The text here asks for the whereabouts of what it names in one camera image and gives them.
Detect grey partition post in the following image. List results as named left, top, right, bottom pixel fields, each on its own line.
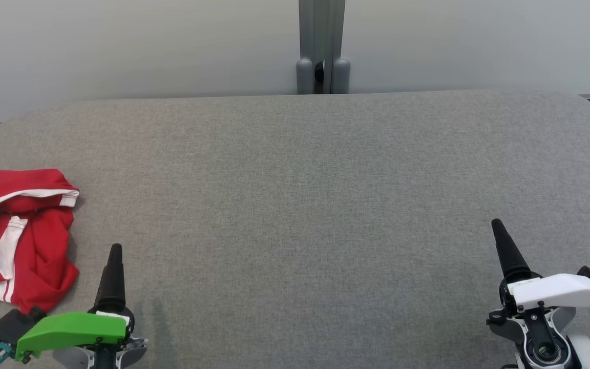
left=299, top=0, right=346, bottom=95

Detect grey cylindrical post foot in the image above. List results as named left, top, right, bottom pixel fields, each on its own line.
left=296, top=58, right=314, bottom=95
left=332, top=57, right=351, bottom=95

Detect red shirt white sleeves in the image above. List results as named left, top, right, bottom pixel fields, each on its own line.
left=0, top=197, right=80, bottom=314

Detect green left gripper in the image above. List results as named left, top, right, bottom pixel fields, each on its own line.
left=15, top=243, right=135, bottom=361

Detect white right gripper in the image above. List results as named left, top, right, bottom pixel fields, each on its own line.
left=491, top=219, right=590, bottom=315

